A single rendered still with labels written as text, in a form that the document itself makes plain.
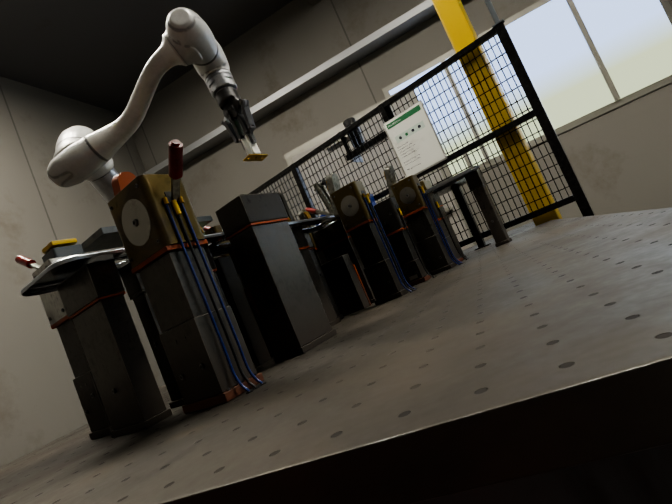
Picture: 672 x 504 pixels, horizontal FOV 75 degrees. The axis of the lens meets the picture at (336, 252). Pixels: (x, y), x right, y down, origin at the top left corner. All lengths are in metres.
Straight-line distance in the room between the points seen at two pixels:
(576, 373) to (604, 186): 3.79
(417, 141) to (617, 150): 2.20
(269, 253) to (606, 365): 0.69
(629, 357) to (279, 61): 4.46
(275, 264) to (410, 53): 3.53
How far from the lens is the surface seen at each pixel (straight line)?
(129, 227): 0.75
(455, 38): 2.26
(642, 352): 0.28
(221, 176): 4.69
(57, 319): 1.04
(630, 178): 4.08
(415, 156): 2.20
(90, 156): 1.64
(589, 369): 0.27
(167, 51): 1.47
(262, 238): 0.87
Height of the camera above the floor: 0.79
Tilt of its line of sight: 4 degrees up
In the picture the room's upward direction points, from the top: 23 degrees counter-clockwise
